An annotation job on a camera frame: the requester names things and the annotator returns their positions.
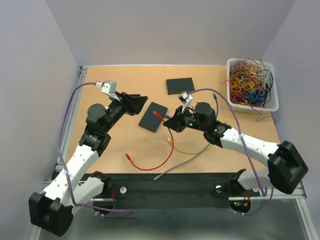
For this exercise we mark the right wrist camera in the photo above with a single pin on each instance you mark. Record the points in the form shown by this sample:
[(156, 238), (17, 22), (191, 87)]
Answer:
[(186, 99)]

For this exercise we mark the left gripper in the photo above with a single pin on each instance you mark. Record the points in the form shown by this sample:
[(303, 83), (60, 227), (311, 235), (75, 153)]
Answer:
[(133, 104)]

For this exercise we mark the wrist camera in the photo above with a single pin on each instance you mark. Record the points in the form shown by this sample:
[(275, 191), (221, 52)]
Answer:
[(186, 99), (108, 88)]

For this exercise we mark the aluminium rail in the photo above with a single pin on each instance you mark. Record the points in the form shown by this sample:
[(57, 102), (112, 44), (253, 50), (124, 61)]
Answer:
[(71, 118), (297, 193)]

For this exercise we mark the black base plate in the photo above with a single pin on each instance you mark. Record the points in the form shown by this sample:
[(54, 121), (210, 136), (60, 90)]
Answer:
[(171, 191)]

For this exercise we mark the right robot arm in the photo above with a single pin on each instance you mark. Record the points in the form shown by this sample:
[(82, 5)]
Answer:
[(284, 166)]

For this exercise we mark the aluminium front rail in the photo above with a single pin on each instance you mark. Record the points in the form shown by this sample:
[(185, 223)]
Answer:
[(297, 193)]

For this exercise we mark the black network switch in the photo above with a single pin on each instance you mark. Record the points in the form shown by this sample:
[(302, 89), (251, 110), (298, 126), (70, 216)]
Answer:
[(149, 120), (176, 86)]

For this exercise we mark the aluminium left rail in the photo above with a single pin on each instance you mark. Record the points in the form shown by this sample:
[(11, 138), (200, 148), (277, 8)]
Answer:
[(71, 118)]

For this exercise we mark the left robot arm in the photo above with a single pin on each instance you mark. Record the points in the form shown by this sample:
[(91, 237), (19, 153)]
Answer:
[(54, 208)]

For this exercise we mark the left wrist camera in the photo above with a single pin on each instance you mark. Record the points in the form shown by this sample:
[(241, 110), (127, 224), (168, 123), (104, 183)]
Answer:
[(108, 88)]

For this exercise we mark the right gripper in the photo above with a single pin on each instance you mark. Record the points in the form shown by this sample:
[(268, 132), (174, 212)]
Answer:
[(176, 123)]

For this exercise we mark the white basket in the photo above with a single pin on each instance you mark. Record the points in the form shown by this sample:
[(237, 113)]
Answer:
[(251, 86)]

